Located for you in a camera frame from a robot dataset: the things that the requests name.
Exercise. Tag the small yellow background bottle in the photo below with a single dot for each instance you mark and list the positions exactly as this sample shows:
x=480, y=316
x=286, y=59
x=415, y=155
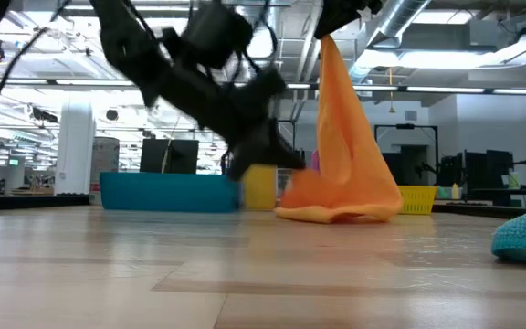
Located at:
x=455, y=192

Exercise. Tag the slanted silver ceiling duct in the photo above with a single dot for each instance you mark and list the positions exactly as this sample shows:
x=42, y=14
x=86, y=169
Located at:
x=400, y=16

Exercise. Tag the green exit sign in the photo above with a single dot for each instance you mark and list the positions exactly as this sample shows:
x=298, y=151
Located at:
x=13, y=162

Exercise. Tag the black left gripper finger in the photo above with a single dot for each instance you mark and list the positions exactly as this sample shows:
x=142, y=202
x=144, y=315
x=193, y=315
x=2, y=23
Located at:
x=263, y=153

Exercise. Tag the white pillar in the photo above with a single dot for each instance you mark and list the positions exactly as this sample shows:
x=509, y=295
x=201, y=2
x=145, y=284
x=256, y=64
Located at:
x=75, y=151

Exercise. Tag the orange microfibre cloth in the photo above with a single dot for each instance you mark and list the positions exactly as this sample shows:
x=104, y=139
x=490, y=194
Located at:
x=350, y=173

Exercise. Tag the black background workstation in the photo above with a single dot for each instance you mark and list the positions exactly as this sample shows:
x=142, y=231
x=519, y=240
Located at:
x=496, y=169

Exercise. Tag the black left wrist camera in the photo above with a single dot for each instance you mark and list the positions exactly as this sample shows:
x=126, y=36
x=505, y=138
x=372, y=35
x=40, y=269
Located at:
x=217, y=32

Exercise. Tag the yellow plastic basket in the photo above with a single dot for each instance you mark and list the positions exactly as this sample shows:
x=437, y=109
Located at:
x=418, y=199

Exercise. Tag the black monitor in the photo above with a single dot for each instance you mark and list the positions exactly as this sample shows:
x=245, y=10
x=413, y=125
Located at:
x=171, y=155

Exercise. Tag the purple plastic sports bottle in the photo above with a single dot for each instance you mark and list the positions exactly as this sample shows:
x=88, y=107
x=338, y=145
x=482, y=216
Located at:
x=315, y=161

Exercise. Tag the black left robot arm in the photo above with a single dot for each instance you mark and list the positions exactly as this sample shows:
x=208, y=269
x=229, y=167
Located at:
x=126, y=41

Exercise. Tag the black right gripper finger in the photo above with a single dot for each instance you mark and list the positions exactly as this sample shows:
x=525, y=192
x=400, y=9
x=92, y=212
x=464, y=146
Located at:
x=331, y=20

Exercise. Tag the grey cylindrical canister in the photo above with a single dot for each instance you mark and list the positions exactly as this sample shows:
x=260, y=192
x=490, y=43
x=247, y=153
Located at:
x=105, y=157

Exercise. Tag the black background gantry frame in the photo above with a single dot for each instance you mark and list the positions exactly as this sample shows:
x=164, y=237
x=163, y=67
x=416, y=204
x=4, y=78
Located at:
x=404, y=126

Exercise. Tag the blue plastic bin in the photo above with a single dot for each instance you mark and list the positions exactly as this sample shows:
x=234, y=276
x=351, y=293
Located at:
x=167, y=192

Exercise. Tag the long ceiling light strip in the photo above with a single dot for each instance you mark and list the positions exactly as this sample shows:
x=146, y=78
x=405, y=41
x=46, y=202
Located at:
x=427, y=89

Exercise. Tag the clear plastic bin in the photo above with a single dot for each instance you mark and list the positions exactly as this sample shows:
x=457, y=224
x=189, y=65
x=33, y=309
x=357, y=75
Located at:
x=283, y=183

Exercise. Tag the yellow plastic sports bottle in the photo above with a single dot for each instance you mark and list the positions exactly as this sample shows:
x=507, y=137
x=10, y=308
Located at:
x=260, y=192

